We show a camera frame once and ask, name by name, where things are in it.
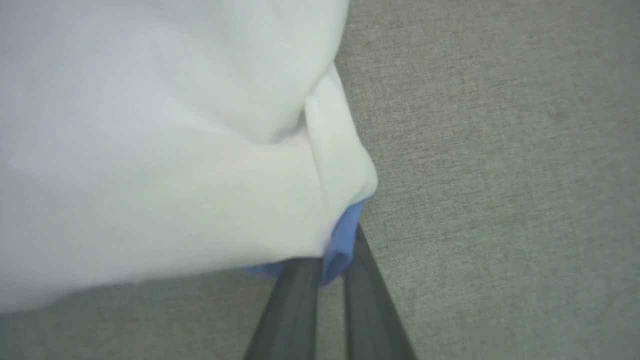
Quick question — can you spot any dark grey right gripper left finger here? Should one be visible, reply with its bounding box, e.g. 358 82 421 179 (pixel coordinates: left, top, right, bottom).
244 258 322 360

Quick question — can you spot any grey fabric sofa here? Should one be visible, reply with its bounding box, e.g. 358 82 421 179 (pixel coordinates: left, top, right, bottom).
0 0 640 360

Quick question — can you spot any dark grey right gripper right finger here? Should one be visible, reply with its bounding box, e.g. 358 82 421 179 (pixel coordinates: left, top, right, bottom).
343 224 419 360

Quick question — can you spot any white garment with blue trim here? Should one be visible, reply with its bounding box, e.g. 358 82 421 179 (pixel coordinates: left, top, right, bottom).
0 0 379 314

